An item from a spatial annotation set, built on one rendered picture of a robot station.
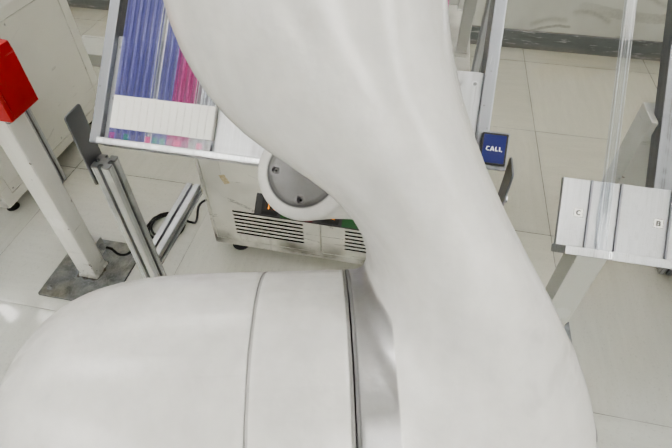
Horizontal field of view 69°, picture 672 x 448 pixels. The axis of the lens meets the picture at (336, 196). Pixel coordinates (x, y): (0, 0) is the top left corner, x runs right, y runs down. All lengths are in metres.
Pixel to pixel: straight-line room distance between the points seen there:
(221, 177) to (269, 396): 1.24
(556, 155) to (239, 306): 2.03
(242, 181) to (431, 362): 1.23
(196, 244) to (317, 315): 1.55
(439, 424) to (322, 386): 0.04
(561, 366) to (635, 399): 1.41
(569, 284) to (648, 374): 0.50
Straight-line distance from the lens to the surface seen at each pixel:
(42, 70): 2.08
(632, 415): 1.56
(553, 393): 0.18
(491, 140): 0.80
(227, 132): 0.89
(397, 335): 0.17
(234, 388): 0.17
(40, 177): 1.46
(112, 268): 1.74
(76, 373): 0.19
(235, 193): 1.42
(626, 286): 1.80
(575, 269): 1.17
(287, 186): 0.42
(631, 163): 0.98
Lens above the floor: 1.28
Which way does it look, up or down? 45 degrees down
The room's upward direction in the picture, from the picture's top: straight up
